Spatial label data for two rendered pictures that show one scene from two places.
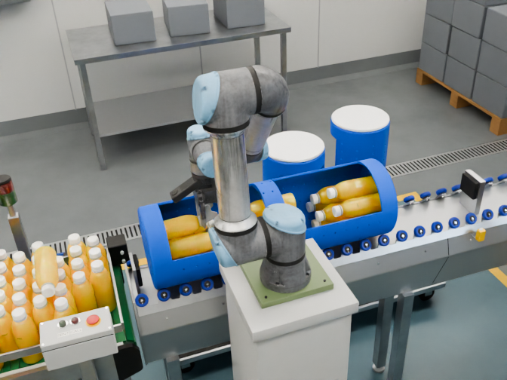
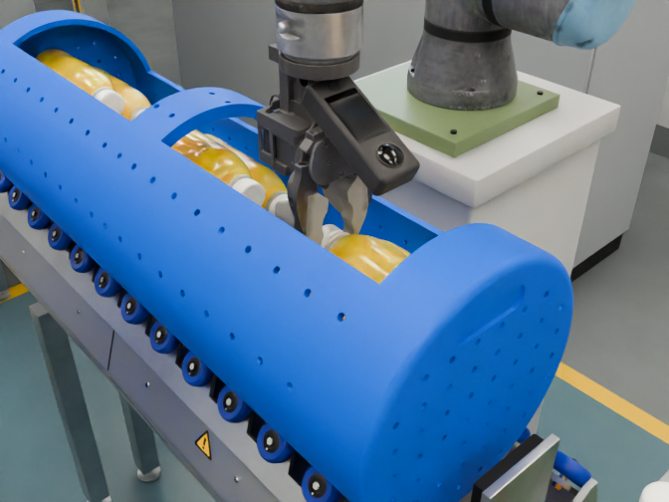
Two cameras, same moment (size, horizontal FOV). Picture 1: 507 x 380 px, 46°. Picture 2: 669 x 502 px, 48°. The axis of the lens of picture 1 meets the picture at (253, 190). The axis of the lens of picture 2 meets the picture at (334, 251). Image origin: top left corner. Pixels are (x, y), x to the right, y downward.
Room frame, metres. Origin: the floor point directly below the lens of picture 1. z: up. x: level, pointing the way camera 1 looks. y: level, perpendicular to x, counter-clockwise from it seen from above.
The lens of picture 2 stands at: (1.90, 0.75, 1.58)
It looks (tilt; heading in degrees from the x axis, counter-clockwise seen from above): 35 degrees down; 246
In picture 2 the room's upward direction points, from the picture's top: straight up
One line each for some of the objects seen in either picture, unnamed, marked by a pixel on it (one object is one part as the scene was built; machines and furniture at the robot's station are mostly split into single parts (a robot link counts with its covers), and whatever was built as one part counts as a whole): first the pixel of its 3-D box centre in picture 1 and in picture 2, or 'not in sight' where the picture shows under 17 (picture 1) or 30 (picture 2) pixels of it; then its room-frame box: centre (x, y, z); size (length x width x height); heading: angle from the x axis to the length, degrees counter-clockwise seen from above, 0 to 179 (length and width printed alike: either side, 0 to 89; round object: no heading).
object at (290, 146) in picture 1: (293, 145); not in sight; (2.35, -0.19, 1.03); 0.28 x 0.28 x 0.01
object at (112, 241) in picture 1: (118, 252); not in sight; (1.74, 0.51, 0.95); 0.10 x 0.07 x 0.10; 17
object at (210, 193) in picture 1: (205, 185); (315, 113); (1.65, 0.16, 1.29); 0.09 x 0.08 x 0.12; 107
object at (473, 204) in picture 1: (470, 192); not in sight; (1.95, -0.86, 1.00); 0.10 x 0.04 x 0.15; 17
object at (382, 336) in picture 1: (383, 323); (75, 415); (1.94, -0.57, 0.31); 0.06 x 0.06 x 0.63; 17
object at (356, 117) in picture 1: (360, 117); not in sight; (2.60, -0.53, 1.03); 0.28 x 0.28 x 0.01
